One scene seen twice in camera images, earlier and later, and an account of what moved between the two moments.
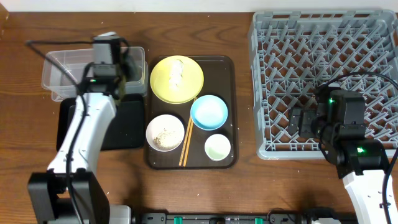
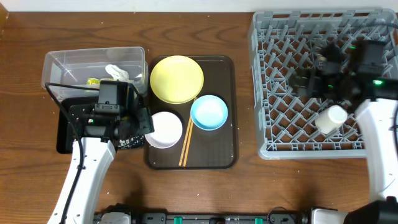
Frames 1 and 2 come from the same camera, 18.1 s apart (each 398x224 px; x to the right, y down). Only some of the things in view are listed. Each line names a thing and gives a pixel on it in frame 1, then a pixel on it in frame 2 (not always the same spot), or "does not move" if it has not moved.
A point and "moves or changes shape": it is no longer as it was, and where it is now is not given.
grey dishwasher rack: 298,51 does not move
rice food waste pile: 166,140 -> 135,141
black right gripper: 307,116 -> 310,89
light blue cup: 209,112 does not move
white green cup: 217,147 moves or changes shape
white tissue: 176,74 moves or changes shape
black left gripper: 133,74 -> 147,123
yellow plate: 190,84 does not move
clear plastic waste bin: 74,62 does not move
